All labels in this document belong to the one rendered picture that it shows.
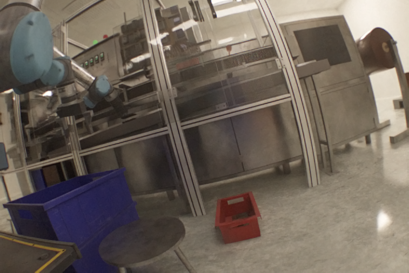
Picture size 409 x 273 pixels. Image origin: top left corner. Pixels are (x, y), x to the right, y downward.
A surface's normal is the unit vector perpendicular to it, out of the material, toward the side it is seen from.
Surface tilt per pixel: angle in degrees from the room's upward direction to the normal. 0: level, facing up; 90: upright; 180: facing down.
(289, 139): 90
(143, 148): 90
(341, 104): 90
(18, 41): 109
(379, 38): 90
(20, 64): 143
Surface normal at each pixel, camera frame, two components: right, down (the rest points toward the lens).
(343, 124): -0.14, 0.01
